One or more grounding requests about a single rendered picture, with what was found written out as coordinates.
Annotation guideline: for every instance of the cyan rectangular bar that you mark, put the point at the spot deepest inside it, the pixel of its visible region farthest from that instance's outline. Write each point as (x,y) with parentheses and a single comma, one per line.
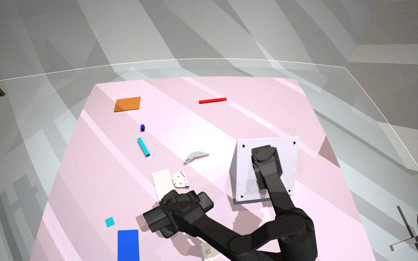
(143,147)

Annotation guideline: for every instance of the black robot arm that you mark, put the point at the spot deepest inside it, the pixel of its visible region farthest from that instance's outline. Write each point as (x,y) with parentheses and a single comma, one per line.
(292,227)

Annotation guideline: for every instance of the blue flat plate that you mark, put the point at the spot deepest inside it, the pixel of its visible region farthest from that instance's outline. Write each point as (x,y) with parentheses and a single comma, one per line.
(128,245)

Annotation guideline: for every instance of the orange flat plate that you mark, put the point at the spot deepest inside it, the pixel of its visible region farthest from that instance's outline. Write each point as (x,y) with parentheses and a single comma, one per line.
(127,104)

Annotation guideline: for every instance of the small cyan flat square plate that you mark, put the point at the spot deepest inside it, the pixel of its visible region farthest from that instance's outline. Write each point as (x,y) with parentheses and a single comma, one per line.
(109,222)

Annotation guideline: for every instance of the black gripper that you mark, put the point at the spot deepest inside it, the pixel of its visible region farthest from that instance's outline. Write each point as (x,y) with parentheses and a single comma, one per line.
(205,203)

